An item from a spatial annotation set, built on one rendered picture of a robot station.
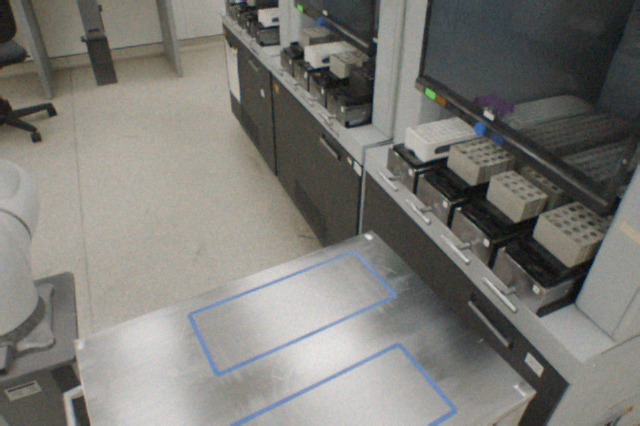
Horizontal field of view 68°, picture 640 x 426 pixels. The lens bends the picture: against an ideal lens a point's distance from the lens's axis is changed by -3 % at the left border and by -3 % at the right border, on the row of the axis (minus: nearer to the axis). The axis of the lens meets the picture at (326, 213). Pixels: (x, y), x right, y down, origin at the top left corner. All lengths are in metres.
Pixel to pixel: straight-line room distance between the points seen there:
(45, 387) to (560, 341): 1.03
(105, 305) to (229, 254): 0.55
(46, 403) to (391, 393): 0.75
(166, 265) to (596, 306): 1.71
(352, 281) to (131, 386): 0.41
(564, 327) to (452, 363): 0.31
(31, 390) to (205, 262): 1.19
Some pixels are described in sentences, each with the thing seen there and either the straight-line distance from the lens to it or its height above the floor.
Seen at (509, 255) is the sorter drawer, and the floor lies 0.81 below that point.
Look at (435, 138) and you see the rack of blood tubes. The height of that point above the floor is 0.86.
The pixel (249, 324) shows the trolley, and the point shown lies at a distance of 0.86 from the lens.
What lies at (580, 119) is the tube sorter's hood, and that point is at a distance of 0.97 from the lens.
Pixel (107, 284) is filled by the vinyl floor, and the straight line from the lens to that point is 2.24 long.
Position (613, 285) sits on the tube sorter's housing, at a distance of 1.03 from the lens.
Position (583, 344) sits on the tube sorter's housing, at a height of 0.73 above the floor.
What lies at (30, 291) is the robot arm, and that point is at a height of 0.80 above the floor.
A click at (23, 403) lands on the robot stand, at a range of 1.22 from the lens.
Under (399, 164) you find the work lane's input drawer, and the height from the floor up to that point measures 0.79.
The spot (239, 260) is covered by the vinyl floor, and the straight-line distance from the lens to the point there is 2.20.
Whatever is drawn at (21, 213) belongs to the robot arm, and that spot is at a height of 0.88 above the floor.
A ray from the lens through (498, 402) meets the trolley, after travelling 0.81.
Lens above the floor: 1.48
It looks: 37 degrees down
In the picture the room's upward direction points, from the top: 1 degrees clockwise
